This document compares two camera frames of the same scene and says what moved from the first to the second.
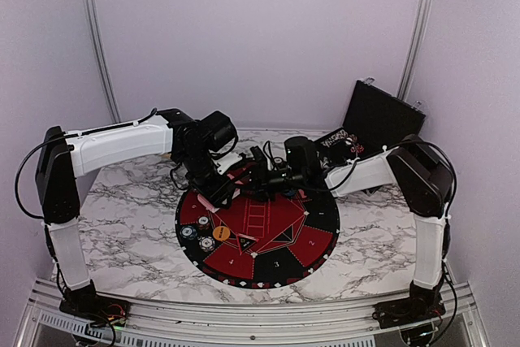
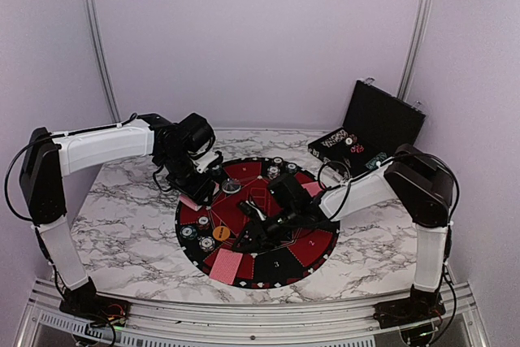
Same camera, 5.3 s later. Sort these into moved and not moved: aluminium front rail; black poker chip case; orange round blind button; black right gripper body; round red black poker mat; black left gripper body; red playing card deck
Moved: black right gripper body; red playing card deck; black left gripper body
Not moved: round red black poker mat; aluminium front rail; orange round blind button; black poker chip case
